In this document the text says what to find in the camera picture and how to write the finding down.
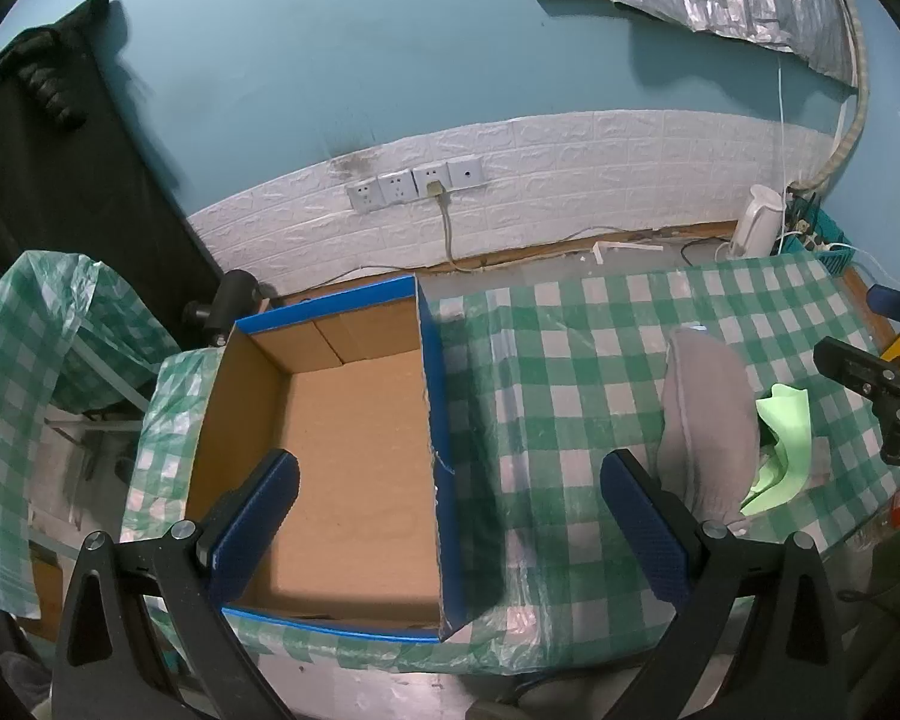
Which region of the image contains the black knob stand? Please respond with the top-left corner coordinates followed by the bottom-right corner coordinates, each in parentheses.
top-left (184, 270), bottom-right (275, 346)

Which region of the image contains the green checked tablecloth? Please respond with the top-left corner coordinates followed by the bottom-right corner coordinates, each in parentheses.
top-left (120, 251), bottom-right (900, 676)

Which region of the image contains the tape wrapped pipe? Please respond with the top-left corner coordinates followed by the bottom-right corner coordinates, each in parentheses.
top-left (787, 0), bottom-right (871, 192)

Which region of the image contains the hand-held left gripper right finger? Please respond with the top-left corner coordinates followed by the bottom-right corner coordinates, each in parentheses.
top-left (600, 448), bottom-right (848, 720)

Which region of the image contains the thin white cable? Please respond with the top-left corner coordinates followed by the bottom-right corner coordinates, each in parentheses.
top-left (776, 64), bottom-right (790, 188)

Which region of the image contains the light green cloth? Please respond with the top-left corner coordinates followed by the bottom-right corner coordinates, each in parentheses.
top-left (739, 382), bottom-right (815, 518)

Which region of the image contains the green checked plastic sheet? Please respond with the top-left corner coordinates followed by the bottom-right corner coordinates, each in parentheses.
top-left (0, 251), bottom-right (181, 616)

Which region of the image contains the white electric kettle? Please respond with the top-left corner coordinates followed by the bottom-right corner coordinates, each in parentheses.
top-left (731, 184), bottom-right (785, 260)

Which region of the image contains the white plastic trim piece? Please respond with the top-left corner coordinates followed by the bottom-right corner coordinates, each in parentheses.
top-left (592, 240), bottom-right (665, 265)

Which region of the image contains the blue cardboard box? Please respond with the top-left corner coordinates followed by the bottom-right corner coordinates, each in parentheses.
top-left (184, 274), bottom-right (470, 642)

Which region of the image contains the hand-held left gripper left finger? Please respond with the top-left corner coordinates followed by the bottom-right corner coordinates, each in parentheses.
top-left (51, 448), bottom-right (301, 720)

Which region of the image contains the beige plug with cable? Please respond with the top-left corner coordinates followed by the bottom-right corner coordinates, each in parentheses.
top-left (427, 180), bottom-right (481, 271)

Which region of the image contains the large grey cloth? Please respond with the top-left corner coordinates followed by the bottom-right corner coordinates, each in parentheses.
top-left (658, 328), bottom-right (762, 530)

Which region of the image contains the teal plastic basket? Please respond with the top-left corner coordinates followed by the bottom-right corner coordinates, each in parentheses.
top-left (780, 195), bottom-right (857, 276)

